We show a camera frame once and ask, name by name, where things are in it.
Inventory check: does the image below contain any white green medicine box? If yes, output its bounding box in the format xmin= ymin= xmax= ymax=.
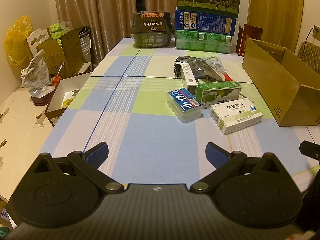
xmin=210 ymin=98 xmax=263 ymax=135

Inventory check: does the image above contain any clear blue label plastic case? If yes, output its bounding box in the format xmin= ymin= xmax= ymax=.
xmin=167 ymin=88 xmax=203 ymax=123

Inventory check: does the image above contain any red snack packet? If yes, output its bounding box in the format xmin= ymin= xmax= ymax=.
xmin=223 ymin=74 xmax=233 ymax=82

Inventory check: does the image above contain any narrow white medicine box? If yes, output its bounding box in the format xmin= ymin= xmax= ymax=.
xmin=181 ymin=63 xmax=197 ymax=95

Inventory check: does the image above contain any silver foil bag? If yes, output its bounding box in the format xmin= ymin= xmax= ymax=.
xmin=173 ymin=56 xmax=226 ymax=82

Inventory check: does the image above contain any clear bag with wire rack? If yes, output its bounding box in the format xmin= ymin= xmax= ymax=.
xmin=204 ymin=56 xmax=225 ymax=73

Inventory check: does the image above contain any open brown cardboard box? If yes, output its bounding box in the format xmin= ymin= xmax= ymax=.
xmin=242 ymin=38 xmax=320 ymax=127

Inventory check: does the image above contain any white open tray box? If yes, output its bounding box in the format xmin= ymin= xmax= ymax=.
xmin=45 ymin=72 xmax=92 ymax=127

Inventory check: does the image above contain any crumpled white printed bag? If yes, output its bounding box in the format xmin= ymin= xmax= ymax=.
xmin=21 ymin=49 xmax=55 ymax=98

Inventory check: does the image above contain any brown cardboard box on sofa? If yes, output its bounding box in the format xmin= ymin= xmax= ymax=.
xmin=36 ymin=28 xmax=85 ymax=78

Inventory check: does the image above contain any green wrapped drink pack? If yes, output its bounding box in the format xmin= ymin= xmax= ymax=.
xmin=175 ymin=30 xmax=233 ymax=54

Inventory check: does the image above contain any dark red gift box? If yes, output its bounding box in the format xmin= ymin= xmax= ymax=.
xmin=235 ymin=24 xmax=263 ymax=56

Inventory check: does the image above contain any blue milk carton box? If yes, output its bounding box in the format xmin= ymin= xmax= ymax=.
xmin=174 ymin=10 xmax=236 ymax=36

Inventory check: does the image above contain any black noodle bowl pack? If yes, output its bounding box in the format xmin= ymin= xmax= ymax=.
xmin=130 ymin=11 xmax=175 ymax=48

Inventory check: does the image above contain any yellow plastic bag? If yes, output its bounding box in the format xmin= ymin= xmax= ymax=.
xmin=4 ymin=15 xmax=34 ymax=66

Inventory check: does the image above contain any beige curtain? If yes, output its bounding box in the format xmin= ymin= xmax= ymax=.
xmin=55 ymin=0 xmax=177 ymax=64

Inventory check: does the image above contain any beige wall socket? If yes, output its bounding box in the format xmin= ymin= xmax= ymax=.
xmin=312 ymin=25 xmax=320 ymax=41

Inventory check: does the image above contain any black wall charging cable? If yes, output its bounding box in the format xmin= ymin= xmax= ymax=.
xmin=297 ymin=26 xmax=316 ymax=53

